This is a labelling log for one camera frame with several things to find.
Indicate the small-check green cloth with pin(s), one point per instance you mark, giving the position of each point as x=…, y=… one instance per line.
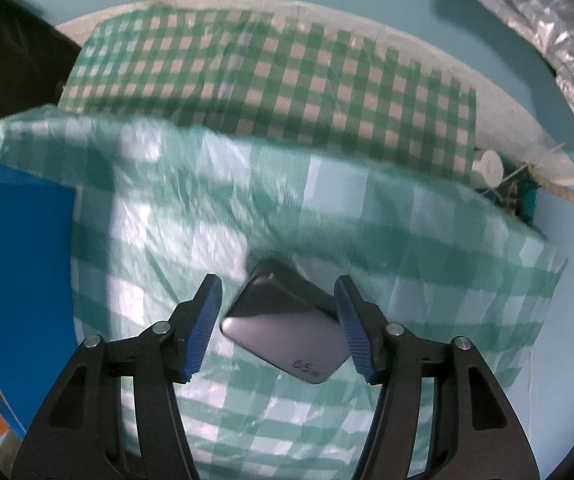
x=267, y=70

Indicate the black hanging clothes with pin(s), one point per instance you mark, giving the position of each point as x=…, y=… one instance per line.
x=7, y=70

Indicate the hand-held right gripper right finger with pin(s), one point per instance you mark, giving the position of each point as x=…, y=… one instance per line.
x=357, y=335

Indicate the large-check green plastic tablecloth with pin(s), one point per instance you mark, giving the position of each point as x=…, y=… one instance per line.
x=167, y=210

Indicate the crinkled silver foil sheet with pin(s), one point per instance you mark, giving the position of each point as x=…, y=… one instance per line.
x=557, y=35

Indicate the dark grey charger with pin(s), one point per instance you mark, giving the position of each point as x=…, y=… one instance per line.
x=277, y=335

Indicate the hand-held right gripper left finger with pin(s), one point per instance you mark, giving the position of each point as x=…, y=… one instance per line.
x=202, y=330

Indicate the small white round object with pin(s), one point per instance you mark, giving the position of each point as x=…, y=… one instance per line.
x=489, y=167

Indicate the blue cardboard box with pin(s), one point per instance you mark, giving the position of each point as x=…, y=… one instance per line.
x=17, y=260

